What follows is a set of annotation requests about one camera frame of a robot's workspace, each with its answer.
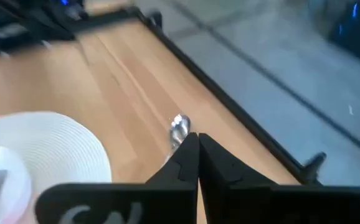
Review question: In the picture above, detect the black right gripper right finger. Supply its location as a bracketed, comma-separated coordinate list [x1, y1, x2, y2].
[198, 133, 360, 224]

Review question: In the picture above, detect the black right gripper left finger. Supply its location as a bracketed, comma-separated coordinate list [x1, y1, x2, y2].
[34, 132, 199, 224]

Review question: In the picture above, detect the metal spoon with orange handle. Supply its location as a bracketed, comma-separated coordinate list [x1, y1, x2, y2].
[163, 113, 192, 164]

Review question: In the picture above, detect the white cup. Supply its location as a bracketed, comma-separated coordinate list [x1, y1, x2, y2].
[0, 144, 33, 224]

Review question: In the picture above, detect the white round woven placemat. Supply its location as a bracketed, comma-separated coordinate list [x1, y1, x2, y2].
[0, 111, 113, 207]

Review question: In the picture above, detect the dark equipment with blue lights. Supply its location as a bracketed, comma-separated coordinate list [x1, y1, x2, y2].
[307, 0, 360, 60]

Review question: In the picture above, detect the black frame clamp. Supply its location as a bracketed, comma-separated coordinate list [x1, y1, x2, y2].
[300, 151, 328, 187]
[147, 11, 164, 30]

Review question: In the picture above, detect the black aluminium table frame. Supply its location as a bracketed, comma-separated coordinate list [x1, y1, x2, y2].
[69, 6, 312, 186]

